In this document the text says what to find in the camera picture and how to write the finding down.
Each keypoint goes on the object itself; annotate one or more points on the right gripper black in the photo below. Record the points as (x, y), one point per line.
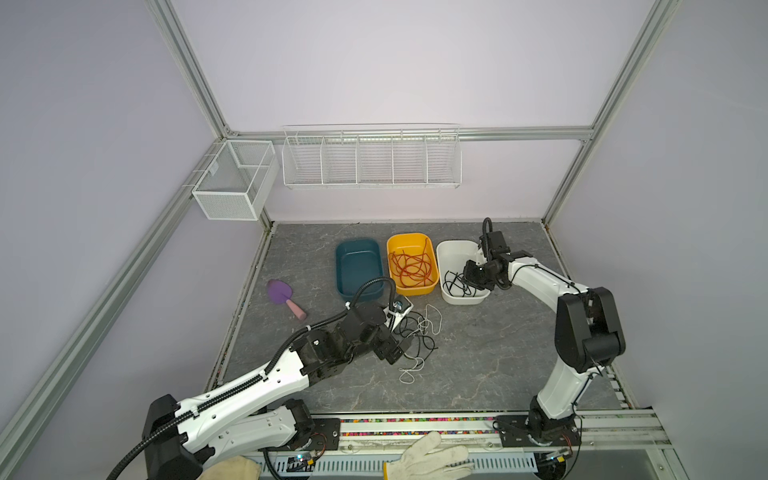
(470, 266)

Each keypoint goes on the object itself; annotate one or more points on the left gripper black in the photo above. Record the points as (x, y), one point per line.
(387, 349)

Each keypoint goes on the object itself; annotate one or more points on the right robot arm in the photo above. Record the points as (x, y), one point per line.
(588, 332)

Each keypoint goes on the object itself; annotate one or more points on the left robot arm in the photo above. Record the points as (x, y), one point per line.
(256, 411)

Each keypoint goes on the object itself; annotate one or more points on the white plastic bin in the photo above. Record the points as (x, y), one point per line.
(451, 258)

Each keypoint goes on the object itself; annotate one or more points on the yellow plastic bin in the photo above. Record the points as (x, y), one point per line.
(412, 264)

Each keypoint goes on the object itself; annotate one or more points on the teal plastic bin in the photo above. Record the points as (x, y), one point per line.
(357, 261)

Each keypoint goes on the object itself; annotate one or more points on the white work glove centre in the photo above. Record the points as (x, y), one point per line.
(425, 460)

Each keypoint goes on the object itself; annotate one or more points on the purple pink scoop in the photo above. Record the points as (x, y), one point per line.
(279, 293)

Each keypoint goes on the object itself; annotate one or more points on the cream work glove left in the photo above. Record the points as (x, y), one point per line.
(235, 468)

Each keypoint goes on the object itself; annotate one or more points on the small white mesh basket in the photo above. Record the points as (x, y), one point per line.
(237, 181)

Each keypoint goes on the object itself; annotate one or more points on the long white wire basket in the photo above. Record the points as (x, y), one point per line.
(406, 155)

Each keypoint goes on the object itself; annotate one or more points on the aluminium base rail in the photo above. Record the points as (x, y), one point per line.
(491, 432)

